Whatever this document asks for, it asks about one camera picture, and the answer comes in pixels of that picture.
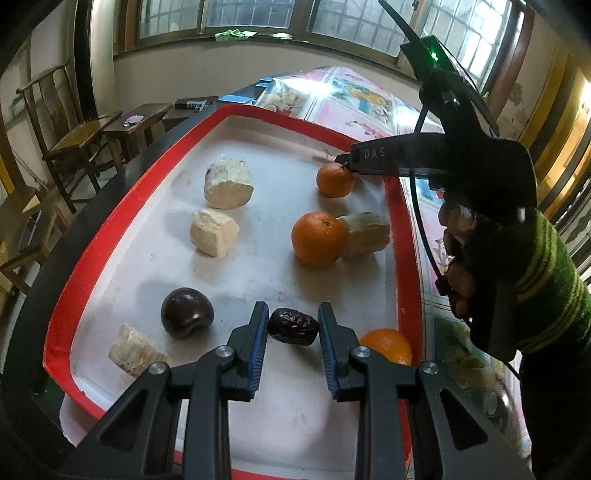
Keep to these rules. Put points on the orange tangerine far tray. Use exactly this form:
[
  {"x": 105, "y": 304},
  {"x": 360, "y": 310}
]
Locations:
[{"x": 319, "y": 239}]

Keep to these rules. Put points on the wooden chair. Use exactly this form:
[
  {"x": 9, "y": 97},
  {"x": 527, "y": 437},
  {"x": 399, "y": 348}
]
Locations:
[{"x": 69, "y": 144}]

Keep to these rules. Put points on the standing air conditioner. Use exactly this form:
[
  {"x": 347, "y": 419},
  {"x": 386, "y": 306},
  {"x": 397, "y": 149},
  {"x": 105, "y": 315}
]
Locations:
[{"x": 93, "y": 56}]

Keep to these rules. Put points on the red-rimmed white tray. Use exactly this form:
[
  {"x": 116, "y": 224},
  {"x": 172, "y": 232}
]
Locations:
[{"x": 143, "y": 251}]

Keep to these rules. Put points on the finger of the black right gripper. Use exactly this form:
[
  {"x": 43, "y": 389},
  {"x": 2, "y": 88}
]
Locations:
[{"x": 343, "y": 159}]

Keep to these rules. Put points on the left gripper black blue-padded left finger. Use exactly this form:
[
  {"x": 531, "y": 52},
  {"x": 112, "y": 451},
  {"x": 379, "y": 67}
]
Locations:
[{"x": 172, "y": 422}]

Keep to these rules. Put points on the orange tangerine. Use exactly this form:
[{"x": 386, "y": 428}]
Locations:
[{"x": 335, "y": 180}]

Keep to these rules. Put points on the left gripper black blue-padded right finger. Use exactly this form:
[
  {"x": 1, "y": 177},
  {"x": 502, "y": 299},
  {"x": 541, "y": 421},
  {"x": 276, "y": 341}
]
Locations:
[{"x": 451, "y": 438}]

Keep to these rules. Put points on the green striped sleeve forearm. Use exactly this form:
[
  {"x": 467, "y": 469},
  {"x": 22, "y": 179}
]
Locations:
[{"x": 553, "y": 331}]

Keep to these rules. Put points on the large framed window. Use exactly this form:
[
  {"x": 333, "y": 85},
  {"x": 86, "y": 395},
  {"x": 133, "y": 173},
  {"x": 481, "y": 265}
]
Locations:
[{"x": 479, "y": 34}]

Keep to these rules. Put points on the dark wooden side table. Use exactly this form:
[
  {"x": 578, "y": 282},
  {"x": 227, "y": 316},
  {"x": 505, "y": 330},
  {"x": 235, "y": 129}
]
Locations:
[{"x": 121, "y": 135}]

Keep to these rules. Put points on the orange tangerine tray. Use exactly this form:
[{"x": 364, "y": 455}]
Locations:
[
  {"x": 319, "y": 239},
  {"x": 390, "y": 343}
]

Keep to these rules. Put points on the wooden stool with phone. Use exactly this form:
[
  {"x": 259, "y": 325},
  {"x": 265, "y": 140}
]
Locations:
[{"x": 28, "y": 219}]

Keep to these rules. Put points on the orange tangerine middle tray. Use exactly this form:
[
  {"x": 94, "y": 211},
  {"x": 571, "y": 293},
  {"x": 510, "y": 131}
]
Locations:
[{"x": 390, "y": 343}]

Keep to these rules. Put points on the green cloth on sill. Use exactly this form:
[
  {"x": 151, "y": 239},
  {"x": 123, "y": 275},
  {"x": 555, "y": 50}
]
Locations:
[{"x": 233, "y": 35}]

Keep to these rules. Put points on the dark purple plum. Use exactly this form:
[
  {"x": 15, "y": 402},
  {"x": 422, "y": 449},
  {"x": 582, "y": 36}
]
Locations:
[{"x": 185, "y": 310}]

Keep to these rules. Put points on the floral plastic tablecloth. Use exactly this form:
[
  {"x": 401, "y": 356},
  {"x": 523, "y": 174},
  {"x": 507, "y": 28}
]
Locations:
[{"x": 340, "y": 99}]

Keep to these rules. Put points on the dark red jujube date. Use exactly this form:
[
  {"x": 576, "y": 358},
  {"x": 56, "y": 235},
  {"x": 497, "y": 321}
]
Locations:
[{"x": 292, "y": 327}]

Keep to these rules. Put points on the right hand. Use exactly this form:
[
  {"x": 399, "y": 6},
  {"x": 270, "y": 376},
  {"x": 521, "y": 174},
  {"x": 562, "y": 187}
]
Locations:
[{"x": 482, "y": 288}]

